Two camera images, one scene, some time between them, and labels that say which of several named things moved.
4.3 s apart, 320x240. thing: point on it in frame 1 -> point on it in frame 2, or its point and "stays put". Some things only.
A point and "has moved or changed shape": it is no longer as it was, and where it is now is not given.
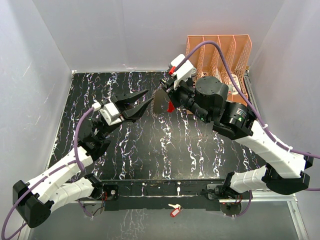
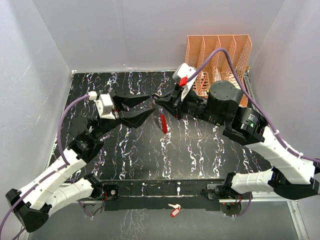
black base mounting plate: [161, 195] stays put
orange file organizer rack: [207, 60] stays put
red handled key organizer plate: [161, 103] has moved or changed shape
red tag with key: [177, 208] stays put
